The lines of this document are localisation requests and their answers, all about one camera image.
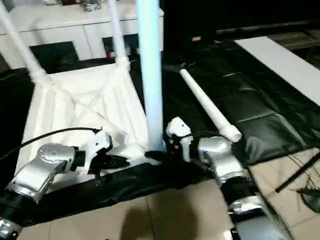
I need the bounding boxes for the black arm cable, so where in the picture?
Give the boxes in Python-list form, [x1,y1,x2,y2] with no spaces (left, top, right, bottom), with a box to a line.
[174,131,291,240]
[0,127,103,161]

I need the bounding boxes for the white sideboard cabinet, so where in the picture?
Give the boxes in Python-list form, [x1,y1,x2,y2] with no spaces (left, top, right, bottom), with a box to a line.
[0,3,166,68]

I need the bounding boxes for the grey tangled bundle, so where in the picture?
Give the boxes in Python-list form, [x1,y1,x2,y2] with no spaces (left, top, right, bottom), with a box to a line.
[81,0,101,13]

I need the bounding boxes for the white plastic table leg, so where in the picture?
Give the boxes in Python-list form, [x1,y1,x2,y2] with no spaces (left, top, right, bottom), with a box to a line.
[107,0,131,72]
[179,68,243,143]
[0,3,52,87]
[135,0,167,153]

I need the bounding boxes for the dark low bench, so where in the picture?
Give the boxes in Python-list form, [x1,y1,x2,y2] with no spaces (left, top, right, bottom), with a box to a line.
[216,21,320,50]

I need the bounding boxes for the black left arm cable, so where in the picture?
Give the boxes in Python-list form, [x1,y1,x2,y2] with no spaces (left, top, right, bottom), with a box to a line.
[0,127,103,161]

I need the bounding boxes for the white plastic table top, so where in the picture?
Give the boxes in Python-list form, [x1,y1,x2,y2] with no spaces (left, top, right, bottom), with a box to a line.
[13,59,166,186]

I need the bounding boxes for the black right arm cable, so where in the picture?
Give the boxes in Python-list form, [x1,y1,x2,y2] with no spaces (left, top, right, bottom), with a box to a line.
[174,131,291,240]

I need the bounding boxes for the white side table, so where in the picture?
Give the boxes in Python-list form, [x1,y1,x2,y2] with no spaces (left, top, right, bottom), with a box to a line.
[234,36,320,106]

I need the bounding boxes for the black work mat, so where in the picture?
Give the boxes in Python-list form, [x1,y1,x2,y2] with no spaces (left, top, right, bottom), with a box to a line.
[0,41,320,226]

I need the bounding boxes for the black tripod base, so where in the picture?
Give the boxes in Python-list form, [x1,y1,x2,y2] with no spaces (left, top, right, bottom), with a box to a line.
[297,184,320,211]

